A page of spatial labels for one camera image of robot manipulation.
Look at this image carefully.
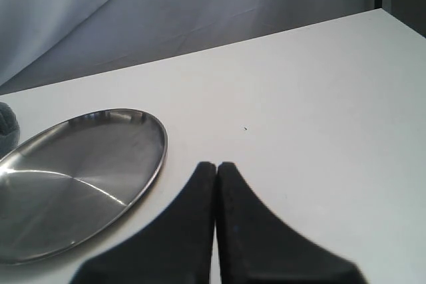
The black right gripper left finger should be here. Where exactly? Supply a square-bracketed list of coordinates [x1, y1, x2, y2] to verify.
[71, 162, 216, 283]

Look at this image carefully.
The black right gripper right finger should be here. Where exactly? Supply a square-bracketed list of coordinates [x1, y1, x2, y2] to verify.
[216, 162, 366, 283]

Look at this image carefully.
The grey fleece towel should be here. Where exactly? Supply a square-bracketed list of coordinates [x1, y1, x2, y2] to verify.
[0, 102, 20, 158]

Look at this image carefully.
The round stainless steel plate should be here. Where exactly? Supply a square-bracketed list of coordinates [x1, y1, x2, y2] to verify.
[1, 108, 168, 265]

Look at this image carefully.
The grey backdrop curtain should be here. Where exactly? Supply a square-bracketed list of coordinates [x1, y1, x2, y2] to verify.
[1, 0, 374, 94]

